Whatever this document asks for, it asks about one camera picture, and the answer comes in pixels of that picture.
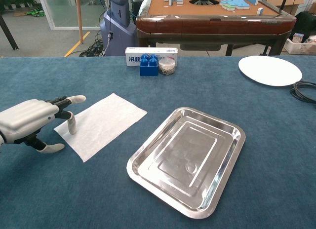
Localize brown mahjong table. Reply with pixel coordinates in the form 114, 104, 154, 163
135, 0, 297, 57

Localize green potted plants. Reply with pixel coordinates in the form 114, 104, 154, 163
0, 0, 38, 11

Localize wooden pole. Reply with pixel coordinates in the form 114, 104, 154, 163
76, 0, 84, 44

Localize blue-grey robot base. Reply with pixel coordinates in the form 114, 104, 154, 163
100, 0, 138, 57

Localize tangled black floor cables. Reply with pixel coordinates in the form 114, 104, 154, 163
79, 31, 109, 57

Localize blue mahjong tile pile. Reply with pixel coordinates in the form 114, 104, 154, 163
219, 0, 260, 12

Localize cardboard boxes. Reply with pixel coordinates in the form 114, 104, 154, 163
256, 0, 306, 10

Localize black office chair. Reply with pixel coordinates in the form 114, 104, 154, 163
295, 11, 316, 42

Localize white toothpaste box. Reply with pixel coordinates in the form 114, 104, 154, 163
124, 47, 179, 67

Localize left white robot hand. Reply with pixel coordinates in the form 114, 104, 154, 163
0, 95, 87, 153

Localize white plastic crate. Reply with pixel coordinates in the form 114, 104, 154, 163
283, 35, 316, 56

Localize white framed glass partition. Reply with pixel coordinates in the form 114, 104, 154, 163
37, 0, 103, 31

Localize white cloth napkin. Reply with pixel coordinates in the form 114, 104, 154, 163
53, 92, 148, 163

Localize blue felt table cover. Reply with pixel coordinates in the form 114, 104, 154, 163
0, 55, 316, 229

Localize blue building block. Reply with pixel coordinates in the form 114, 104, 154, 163
139, 53, 159, 76

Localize black coiled cable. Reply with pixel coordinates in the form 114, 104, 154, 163
289, 80, 316, 104

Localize silver metal tray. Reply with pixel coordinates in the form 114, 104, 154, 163
126, 106, 246, 220

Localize clear round clip container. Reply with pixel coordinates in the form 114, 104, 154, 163
158, 58, 176, 76

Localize green item on floor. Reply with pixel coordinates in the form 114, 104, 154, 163
24, 6, 46, 17

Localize white round plate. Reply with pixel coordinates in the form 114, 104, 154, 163
238, 55, 303, 87

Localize black table leg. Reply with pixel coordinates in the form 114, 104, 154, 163
0, 14, 19, 51

